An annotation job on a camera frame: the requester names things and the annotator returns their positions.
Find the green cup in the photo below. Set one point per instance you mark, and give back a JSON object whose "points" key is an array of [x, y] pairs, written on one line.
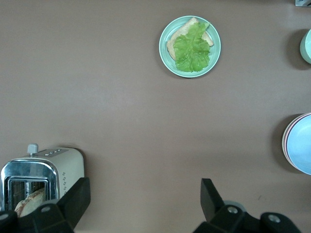
{"points": [[306, 46]]}

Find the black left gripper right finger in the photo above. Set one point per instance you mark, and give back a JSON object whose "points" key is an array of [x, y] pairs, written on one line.
{"points": [[212, 208]]}

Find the grey metal bracket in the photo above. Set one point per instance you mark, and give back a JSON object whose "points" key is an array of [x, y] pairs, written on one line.
{"points": [[303, 3]]}

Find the toast bread slice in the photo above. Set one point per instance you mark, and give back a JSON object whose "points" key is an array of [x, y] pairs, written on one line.
{"points": [[171, 46]]}

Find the green plate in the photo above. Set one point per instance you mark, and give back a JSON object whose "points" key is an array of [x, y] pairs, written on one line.
{"points": [[167, 63]]}

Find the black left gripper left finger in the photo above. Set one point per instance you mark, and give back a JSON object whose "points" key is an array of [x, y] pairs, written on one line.
{"points": [[75, 201]]}

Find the green lettuce leaf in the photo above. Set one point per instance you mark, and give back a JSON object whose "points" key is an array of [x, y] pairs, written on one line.
{"points": [[192, 53]]}

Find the cream and chrome toaster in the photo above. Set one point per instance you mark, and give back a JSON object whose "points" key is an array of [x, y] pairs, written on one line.
{"points": [[70, 165]]}

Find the light blue bowl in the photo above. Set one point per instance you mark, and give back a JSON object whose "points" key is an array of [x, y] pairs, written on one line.
{"points": [[301, 143]]}

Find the bread slice in toaster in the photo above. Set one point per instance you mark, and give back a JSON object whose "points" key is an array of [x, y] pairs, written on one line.
{"points": [[30, 201]]}

